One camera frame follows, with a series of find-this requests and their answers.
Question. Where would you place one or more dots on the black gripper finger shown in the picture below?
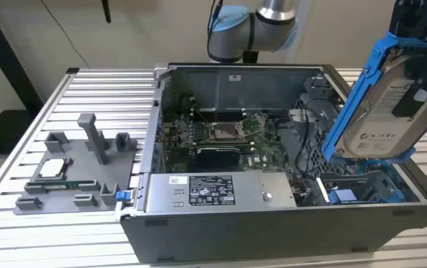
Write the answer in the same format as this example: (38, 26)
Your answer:
(418, 83)

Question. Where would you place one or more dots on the hard disk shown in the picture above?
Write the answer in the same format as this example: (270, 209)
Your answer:
(377, 111)

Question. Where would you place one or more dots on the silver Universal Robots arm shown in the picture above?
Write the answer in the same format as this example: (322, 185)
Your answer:
(235, 42)

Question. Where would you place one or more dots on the perforated metal disk bay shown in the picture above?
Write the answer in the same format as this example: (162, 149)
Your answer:
(318, 139)

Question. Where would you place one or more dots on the black RAM slot bank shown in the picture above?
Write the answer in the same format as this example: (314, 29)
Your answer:
(217, 114)

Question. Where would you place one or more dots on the green motherboard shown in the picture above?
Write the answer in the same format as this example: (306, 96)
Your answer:
(265, 150)

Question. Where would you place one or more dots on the CPU socket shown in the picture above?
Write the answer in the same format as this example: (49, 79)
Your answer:
(222, 129)

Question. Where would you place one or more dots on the thin metal locking lever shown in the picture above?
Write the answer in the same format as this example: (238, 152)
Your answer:
(201, 115)

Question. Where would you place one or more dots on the black graphics card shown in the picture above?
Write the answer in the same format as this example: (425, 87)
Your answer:
(217, 159)

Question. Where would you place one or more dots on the black rear case fan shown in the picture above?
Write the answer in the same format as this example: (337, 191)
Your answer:
(185, 103)

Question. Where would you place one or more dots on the black open PC case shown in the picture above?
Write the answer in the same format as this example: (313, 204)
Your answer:
(235, 237)

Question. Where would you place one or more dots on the silver power supply unit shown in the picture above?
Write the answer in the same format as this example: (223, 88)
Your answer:
(161, 195)

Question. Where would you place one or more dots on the black antenna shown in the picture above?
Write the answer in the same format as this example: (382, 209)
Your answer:
(106, 11)

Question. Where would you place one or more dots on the blue case latch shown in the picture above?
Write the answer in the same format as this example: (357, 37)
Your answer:
(123, 195)

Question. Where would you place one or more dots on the grey parts rack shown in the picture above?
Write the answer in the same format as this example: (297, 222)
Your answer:
(83, 167)

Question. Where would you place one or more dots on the green RAM stick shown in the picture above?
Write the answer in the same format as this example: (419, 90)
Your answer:
(71, 184)

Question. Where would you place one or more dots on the silver CPU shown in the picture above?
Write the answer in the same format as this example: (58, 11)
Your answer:
(53, 167)

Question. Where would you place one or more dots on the black desk leg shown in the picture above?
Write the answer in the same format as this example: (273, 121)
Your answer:
(4, 69)

